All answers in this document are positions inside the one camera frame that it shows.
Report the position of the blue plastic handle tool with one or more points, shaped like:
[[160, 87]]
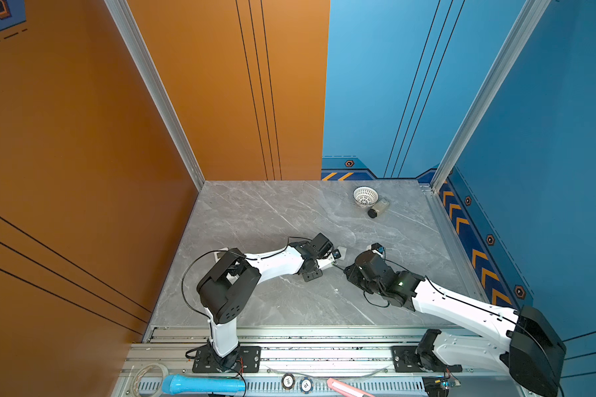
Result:
[[181, 384]]

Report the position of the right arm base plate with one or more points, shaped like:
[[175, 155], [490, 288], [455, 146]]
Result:
[[406, 359]]

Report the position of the glass jar with black lid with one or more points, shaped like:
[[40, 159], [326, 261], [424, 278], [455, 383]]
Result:
[[379, 208]]

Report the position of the aluminium corner post right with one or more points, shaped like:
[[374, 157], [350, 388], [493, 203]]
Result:
[[521, 31]]

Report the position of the clear tape roll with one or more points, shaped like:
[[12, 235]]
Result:
[[148, 381]]

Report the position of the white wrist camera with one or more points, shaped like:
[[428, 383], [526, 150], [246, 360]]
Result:
[[337, 254], [379, 249]]

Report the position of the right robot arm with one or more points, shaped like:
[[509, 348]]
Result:
[[520, 343]]

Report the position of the patterned white ceramic bowl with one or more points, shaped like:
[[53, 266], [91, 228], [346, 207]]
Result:
[[365, 197]]

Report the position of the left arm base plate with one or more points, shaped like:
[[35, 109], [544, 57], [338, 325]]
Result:
[[244, 359]]

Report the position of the small green circuit board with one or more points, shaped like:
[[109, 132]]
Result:
[[440, 387]]

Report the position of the aluminium corner post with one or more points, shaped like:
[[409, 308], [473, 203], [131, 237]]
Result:
[[128, 28], [521, 31]]

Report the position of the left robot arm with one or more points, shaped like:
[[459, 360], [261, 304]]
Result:
[[227, 287]]

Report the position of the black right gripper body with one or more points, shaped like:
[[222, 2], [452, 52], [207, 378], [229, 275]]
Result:
[[356, 277]]

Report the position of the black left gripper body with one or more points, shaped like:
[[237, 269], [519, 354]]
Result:
[[316, 273]]

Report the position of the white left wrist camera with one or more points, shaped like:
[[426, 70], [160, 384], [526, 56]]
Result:
[[337, 254]]

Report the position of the aluminium corner post left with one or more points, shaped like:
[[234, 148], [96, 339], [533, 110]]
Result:
[[128, 28]]

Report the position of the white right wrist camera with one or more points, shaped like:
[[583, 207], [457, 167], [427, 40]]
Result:
[[379, 249]]

